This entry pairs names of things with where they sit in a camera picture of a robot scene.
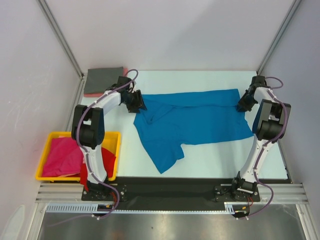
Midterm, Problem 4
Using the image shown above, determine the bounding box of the aluminium front rail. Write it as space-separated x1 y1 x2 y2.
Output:
35 183 309 205

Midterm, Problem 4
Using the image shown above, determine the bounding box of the grey slotted cable duct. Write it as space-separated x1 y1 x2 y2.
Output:
46 202 250 214

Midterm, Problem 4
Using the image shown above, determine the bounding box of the folded grey t-shirt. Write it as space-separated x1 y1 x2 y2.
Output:
84 66 125 95

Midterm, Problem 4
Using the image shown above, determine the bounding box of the magenta t-shirt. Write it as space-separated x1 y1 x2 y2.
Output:
42 137 84 177

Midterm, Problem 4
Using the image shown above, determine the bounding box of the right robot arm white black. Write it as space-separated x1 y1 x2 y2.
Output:
230 86 292 202

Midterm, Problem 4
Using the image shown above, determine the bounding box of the yellow plastic bin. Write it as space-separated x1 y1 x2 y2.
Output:
35 131 122 182

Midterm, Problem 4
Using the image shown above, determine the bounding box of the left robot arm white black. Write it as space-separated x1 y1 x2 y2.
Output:
71 89 147 201

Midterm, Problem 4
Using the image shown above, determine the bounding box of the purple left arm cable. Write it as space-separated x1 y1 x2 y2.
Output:
76 69 140 218

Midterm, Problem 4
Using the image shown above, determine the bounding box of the right aluminium frame post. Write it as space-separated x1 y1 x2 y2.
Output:
255 0 303 75

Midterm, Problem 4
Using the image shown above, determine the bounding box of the red t-shirt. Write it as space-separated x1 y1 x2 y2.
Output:
80 147 117 192

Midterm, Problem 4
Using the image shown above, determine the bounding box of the folded salmon pink t-shirt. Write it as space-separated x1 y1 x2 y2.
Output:
83 67 129 98

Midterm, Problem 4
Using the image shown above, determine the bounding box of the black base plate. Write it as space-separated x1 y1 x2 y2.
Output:
81 176 261 211

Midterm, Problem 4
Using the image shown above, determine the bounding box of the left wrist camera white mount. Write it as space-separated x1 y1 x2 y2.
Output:
117 76 135 92

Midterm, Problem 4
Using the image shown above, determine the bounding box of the blue t-shirt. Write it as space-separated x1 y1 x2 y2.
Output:
133 89 253 174

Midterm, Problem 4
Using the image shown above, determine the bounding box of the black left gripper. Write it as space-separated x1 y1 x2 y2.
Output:
122 89 147 114

